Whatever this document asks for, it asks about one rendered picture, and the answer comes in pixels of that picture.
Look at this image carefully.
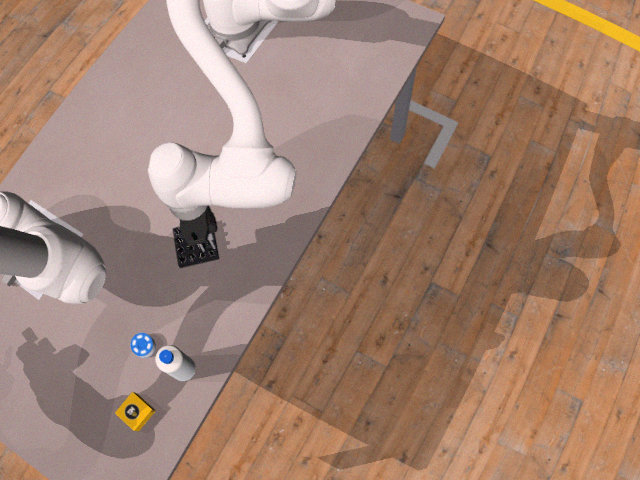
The yellow tape measure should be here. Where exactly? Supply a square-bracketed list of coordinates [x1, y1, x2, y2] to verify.
[115, 392, 156, 431]

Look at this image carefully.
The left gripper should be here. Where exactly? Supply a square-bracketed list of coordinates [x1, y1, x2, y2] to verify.
[168, 206, 218, 251]

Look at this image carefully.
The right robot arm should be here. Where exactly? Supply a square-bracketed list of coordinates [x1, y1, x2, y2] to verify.
[0, 191, 106, 304]

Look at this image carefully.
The black knob panel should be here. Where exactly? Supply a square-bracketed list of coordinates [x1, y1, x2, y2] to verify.
[172, 227, 219, 268]

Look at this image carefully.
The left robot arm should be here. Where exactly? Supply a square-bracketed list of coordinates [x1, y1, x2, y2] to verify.
[148, 0, 336, 211]

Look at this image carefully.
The white bottle with blue cap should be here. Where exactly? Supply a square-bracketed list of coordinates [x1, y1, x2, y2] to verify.
[156, 345, 196, 381]

